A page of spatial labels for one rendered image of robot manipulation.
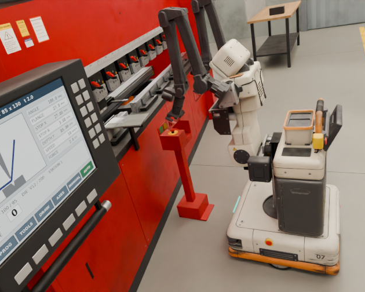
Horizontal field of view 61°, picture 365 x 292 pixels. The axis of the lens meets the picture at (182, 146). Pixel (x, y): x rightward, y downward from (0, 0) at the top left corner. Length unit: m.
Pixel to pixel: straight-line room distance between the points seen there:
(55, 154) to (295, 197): 1.36
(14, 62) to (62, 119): 0.82
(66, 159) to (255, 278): 1.64
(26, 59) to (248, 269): 1.77
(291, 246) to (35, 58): 1.72
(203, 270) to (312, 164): 1.06
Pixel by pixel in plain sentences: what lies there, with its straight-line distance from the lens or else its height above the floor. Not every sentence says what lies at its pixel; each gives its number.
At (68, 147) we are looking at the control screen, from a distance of 0.81.
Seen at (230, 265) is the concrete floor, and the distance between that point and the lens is 2.26.
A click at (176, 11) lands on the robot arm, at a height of 1.61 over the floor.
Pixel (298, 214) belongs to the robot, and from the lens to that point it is 1.90.
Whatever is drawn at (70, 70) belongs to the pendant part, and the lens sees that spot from 0.83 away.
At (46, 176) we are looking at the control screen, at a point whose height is 1.40.
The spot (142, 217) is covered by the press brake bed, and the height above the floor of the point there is 0.33.
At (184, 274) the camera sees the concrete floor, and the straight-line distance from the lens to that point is 2.27.
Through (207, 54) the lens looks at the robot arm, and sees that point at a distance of 2.06.
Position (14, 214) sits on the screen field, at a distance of 0.71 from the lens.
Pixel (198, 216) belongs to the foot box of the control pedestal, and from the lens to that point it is 2.60.
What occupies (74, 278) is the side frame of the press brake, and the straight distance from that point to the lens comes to 1.52.
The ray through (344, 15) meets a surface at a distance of 9.17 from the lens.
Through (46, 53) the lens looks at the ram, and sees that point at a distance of 1.74.
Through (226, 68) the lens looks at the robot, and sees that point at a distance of 1.72.
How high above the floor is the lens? 1.71
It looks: 27 degrees down
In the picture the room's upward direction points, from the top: 13 degrees counter-clockwise
